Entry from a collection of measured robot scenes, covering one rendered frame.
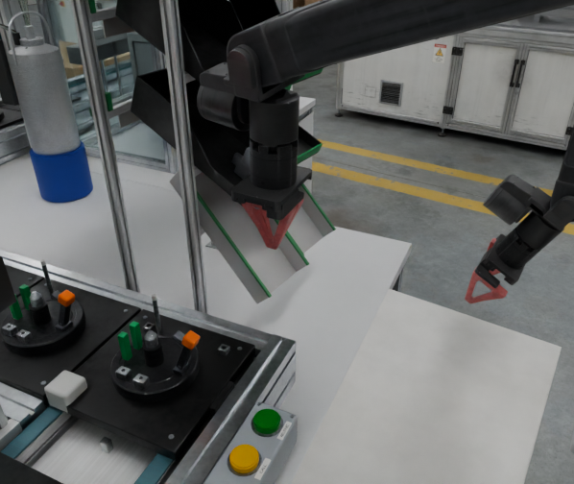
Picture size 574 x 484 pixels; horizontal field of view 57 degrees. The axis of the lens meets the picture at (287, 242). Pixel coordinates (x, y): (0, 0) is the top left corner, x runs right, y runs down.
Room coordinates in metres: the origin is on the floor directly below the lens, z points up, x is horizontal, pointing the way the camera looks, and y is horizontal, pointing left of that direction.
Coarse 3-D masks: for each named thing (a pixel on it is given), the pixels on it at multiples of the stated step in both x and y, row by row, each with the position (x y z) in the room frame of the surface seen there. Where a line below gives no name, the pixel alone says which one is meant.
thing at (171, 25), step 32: (160, 0) 0.83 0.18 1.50; (96, 64) 0.91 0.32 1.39; (96, 96) 0.90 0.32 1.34; (96, 128) 0.90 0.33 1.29; (192, 160) 0.84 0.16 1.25; (192, 192) 0.83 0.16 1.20; (192, 224) 0.83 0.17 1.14; (128, 256) 0.90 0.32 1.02; (192, 256) 0.84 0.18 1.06; (128, 288) 0.90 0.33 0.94; (192, 288) 0.83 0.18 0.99
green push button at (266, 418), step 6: (258, 414) 0.54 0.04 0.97; (264, 414) 0.54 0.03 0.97; (270, 414) 0.54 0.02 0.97; (276, 414) 0.54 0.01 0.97; (258, 420) 0.53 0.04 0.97; (264, 420) 0.53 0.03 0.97; (270, 420) 0.53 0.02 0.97; (276, 420) 0.53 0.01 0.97; (258, 426) 0.52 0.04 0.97; (264, 426) 0.52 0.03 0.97; (270, 426) 0.52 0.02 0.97; (276, 426) 0.52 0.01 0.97; (264, 432) 0.52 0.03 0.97; (270, 432) 0.52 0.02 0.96
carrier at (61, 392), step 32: (160, 320) 0.76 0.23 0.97; (96, 352) 0.68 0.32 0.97; (128, 352) 0.64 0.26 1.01; (160, 352) 0.63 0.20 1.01; (192, 352) 0.65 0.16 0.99; (64, 384) 0.58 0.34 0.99; (96, 384) 0.60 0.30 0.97; (128, 384) 0.59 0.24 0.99; (160, 384) 0.59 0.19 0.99; (192, 384) 0.60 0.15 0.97; (224, 384) 0.60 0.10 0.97; (96, 416) 0.54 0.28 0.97; (128, 416) 0.54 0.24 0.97; (160, 416) 0.54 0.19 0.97; (192, 416) 0.54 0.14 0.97; (160, 448) 0.49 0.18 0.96
